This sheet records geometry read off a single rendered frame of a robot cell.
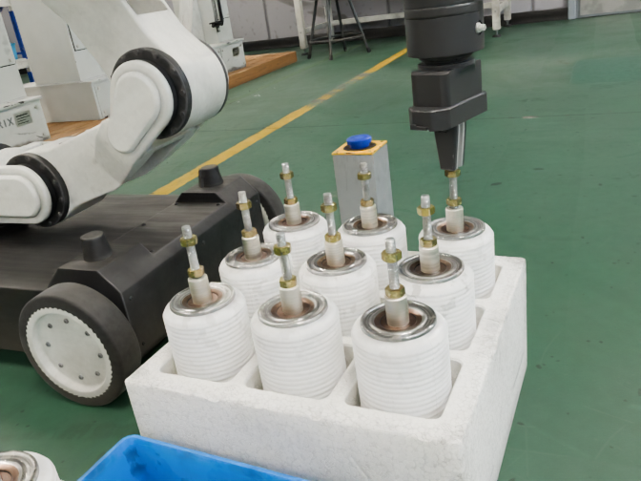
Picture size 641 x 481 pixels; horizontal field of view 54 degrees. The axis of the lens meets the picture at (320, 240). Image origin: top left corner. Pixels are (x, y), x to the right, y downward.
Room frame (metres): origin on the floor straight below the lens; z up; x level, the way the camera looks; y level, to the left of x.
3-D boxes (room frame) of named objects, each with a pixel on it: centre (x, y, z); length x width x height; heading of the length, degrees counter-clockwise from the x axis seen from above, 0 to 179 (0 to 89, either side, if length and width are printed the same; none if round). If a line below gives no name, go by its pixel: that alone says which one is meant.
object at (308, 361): (0.60, 0.04, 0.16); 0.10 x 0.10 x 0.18
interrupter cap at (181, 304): (0.65, 0.14, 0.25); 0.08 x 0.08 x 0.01
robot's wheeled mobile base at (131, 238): (1.21, 0.50, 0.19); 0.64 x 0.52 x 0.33; 64
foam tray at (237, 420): (0.70, -0.02, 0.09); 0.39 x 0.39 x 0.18; 62
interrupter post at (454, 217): (0.75, -0.18, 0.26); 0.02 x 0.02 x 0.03
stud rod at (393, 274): (0.54, -0.06, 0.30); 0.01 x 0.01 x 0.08
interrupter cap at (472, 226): (0.75, -0.18, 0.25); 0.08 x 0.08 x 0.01
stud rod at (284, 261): (0.60, 0.04, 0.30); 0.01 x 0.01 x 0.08
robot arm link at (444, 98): (0.75, -0.18, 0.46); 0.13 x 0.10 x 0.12; 136
